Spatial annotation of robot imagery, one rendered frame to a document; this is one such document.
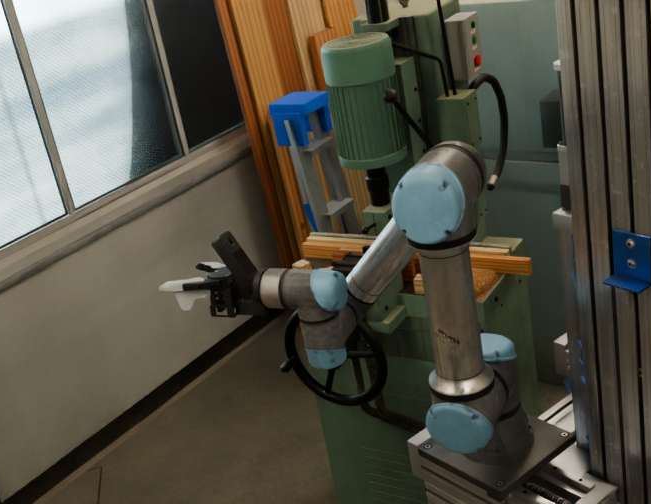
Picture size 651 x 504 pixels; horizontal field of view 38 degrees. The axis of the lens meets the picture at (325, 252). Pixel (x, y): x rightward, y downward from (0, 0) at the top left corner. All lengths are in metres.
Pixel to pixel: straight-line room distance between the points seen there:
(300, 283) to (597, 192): 0.54
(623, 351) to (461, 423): 0.33
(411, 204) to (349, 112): 0.86
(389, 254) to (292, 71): 2.45
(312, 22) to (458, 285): 2.81
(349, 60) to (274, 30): 1.79
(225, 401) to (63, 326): 0.75
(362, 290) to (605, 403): 0.50
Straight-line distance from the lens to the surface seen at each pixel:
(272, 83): 3.96
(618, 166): 1.61
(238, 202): 4.06
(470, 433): 1.68
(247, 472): 3.40
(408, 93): 2.45
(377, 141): 2.33
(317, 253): 2.64
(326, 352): 1.74
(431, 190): 1.47
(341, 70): 2.29
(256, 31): 3.91
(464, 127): 2.48
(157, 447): 3.68
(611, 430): 1.90
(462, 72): 2.55
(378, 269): 1.76
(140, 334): 3.75
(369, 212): 2.44
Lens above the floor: 1.96
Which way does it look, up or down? 23 degrees down
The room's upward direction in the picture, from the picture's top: 11 degrees counter-clockwise
